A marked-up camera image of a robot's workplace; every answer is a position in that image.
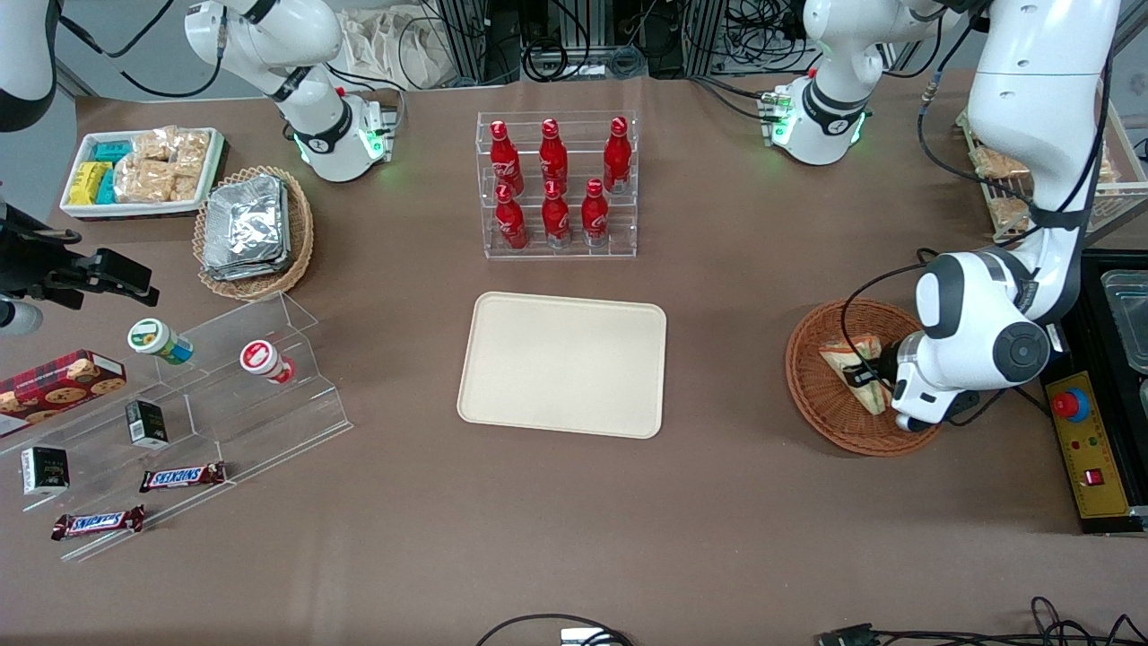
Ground white rectangular snack tray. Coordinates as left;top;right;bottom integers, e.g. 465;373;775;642
59;127;228;221

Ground silver foil packet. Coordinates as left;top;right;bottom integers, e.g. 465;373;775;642
202;179;293;283
204;175;287;270

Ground clear bagged pastry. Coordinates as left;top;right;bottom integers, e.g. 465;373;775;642
972;146;1034;181
990;197;1034;237

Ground triangle sandwich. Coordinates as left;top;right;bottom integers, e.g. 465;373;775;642
818;334;895;416

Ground black cable connector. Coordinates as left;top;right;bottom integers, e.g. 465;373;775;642
814;623;879;646

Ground black equipment rack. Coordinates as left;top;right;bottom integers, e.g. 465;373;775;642
435;0;729;83

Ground black yellow control box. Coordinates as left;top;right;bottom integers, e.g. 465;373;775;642
1039;249;1148;537

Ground round brown wicker basket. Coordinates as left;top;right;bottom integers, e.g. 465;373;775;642
785;297;944;458

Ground oval light wicker basket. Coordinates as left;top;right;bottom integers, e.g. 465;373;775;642
192;165;316;301

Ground small black carton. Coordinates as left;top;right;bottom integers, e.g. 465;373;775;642
21;446;71;497
125;399;170;450

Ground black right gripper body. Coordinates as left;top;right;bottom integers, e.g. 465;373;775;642
0;205;91;306

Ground clear box of pastries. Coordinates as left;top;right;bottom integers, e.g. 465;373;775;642
954;94;1148;245

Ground red cookie box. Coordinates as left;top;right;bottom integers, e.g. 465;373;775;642
0;349;127;439

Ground black looped cable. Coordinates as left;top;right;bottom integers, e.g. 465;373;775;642
474;614;635;646

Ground beige rectangular tray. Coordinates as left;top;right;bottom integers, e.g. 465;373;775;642
457;291;668;440

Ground red lid drink cup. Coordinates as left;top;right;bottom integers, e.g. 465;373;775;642
239;339;297;386

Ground green lid drink cup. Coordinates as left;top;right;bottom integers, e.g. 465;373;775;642
126;318;195;366

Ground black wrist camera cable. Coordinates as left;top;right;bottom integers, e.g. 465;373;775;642
839;18;1115;388

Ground red cola bottle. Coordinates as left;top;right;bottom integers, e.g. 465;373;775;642
495;184;529;250
542;180;572;249
603;117;632;195
581;179;611;248
539;118;570;194
490;120;525;196

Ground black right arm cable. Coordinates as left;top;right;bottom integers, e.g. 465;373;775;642
57;0;226;100

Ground clear acrylic bottle rack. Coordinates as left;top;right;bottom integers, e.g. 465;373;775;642
476;110;639;261

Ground black tangled cables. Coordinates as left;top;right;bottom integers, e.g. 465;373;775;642
874;596;1148;646

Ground beige cloth bag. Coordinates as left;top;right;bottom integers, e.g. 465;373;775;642
338;7;450;92

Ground clear acrylic stepped stand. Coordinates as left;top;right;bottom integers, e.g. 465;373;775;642
0;359;237;564
166;292;354;491

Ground brown snickers bar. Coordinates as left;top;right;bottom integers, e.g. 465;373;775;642
139;461;227;493
51;505;145;541

